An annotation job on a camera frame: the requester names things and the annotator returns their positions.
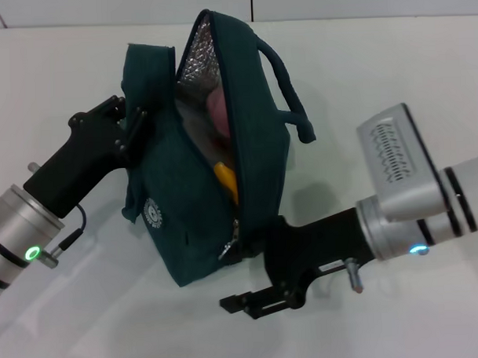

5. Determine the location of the dark teal fabric bag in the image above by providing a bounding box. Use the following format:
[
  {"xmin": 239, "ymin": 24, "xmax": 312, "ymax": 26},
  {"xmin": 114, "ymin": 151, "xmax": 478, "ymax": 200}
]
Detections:
[{"xmin": 114, "ymin": 5, "xmax": 320, "ymax": 290}]

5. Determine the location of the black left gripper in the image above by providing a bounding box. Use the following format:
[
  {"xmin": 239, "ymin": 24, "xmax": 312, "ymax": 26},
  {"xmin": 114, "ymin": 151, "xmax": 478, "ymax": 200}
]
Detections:
[{"xmin": 19, "ymin": 94, "xmax": 153, "ymax": 220}]

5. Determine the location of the silver zipper pull ring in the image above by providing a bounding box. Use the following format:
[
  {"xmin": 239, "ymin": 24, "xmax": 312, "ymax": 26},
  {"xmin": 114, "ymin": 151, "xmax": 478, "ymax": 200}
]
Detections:
[{"xmin": 216, "ymin": 219, "xmax": 243, "ymax": 262}]

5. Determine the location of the pink toy peach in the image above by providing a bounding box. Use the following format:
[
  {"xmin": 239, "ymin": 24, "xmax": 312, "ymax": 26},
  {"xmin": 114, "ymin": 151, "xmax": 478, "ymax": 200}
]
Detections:
[{"xmin": 205, "ymin": 87, "xmax": 234, "ymax": 144}]

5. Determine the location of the yellow banana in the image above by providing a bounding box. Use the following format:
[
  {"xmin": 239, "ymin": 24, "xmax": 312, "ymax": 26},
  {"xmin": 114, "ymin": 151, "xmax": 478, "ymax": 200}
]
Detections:
[{"xmin": 213, "ymin": 161, "xmax": 240, "ymax": 207}]

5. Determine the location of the dark left arm cable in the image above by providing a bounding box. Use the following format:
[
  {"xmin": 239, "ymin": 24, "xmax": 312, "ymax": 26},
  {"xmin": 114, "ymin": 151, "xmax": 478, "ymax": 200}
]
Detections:
[{"xmin": 38, "ymin": 203, "xmax": 89, "ymax": 270}]

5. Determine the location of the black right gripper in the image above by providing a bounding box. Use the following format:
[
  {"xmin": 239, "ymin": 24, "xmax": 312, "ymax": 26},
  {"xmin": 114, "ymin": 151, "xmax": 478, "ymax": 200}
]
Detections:
[{"xmin": 216, "ymin": 205, "xmax": 378, "ymax": 321}]

